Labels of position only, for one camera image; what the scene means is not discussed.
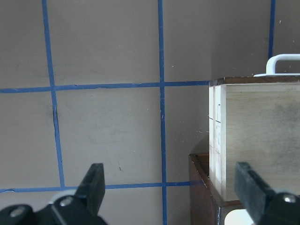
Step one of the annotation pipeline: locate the light wooden drawer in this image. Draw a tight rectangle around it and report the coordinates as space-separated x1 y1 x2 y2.
209 75 300 201

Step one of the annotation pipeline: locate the white drawer handle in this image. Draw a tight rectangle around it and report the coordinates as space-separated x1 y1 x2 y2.
253 53 300 77

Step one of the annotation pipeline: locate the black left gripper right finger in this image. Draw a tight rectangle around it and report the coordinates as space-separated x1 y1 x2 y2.
234 162 300 225

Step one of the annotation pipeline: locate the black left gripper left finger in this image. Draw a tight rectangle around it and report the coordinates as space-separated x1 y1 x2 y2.
0 163 105 225

